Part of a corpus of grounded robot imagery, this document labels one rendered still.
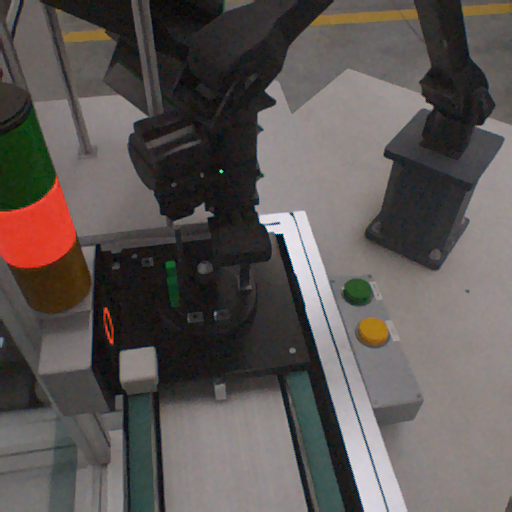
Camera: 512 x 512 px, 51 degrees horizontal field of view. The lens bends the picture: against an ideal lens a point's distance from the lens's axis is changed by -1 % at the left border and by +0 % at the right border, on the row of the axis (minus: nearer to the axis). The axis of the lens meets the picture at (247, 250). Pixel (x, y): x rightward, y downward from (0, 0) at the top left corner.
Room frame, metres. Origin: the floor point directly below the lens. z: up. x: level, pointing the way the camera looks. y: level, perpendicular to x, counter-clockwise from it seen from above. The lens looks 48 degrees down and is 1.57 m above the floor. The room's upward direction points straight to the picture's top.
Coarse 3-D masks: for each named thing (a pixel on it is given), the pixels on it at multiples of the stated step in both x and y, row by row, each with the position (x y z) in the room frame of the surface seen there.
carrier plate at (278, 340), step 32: (128, 256) 0.54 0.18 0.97; (160, 256) 0.54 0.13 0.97; (192, 256) 0.54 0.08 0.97; (128, 288) 0.47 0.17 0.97; (288, 288) 0.47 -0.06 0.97; (128, 320) 0.42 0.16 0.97; (160, 320) 0.42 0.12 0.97; (256, 320) 0.42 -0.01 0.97; (288, 320) 0.42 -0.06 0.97; (160, 352) 0.37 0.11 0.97; (192, 352) 0.37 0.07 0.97; (224, 352) 0.37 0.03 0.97; (256, 352) 0.37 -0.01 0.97; (288, 352) 0.37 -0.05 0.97; (160, 384) 0.32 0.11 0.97; (192, 384) 0.33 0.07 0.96
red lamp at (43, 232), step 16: (32, 208) 0.23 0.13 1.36; (48, 208) 0.23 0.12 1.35; (64, 208) 0.25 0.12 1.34; (0, 224) 0.22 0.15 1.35; (16, 224) 0.22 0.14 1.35; (32, 224) 0.23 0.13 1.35; (48, 224) 0.23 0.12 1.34; (64, 224) 0.24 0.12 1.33; (0, 240) 0.22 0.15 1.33; (16, 240) 0.22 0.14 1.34; (32, 240) 0.22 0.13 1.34; (48, 240) 0.23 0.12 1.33; (64, 240) 0.24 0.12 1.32; (16, 256) 0.22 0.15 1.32; (32, 256) 0.22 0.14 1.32; (48, 256) 0.23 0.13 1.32
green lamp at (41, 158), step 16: (32, 112) 0.25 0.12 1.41; (16, 128) 0.23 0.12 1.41; (32, 128) 0.24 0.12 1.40; (0, 144) 0.23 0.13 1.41; (16, 144) 0.23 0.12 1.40; (32, 144) 0.24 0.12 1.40; (0, 160) 0.22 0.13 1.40; (16, 160) 0.23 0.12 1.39; (32, 160) 0.24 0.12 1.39; (48, 160) 0.25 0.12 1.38; (0, 176) 0.22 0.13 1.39; (16, 176) 0.23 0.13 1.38; (32, 176) 0.23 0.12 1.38; (48, 176) 0.24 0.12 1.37; (0, 192) 0.22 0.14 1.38; (16, 192) 0.23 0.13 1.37; (32, 192) 0.23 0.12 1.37; (48, 192) 0.24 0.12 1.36; (0, 208) 0.22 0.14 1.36; (16, 208) 0.22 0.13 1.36
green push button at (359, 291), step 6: (348, 282) 0.48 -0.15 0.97; (354, 282) 0.48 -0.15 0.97; (360, 282) 0.48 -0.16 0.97; (366, 282) 0.48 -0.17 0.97; (348, 288) 0.47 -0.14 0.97; (354, 288) 0.47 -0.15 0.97; (360, 288) 0.47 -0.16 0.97; (366, 288) 0.47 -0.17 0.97; (348, 294) 0.46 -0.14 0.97; (354, 294) 0.46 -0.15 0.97; (360, 294) 0.46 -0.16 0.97; (366, 294) 0.46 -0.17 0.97; (348, 300) 0.46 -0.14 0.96; (354, 300) 0.46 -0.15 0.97; (360, 300) 0.45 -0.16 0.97; (366, 300) 0.46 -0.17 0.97
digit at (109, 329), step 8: (104, 296) 0.27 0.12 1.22; (104, 304) 0.26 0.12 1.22; (104, 312) 0.25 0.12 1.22; (112, 312) 0.28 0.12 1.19; (104, 320) 0.25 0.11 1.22; (112, 320) 0.27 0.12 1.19; (104, 328) 0.24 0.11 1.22; (112, 328) 0.26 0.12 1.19; (104, 336) 0.23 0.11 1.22; (112, 336) 0.25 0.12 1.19; (112, 344) 0.24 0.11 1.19; (112, 352) 0.24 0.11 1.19; (112, 360) 0.23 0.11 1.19
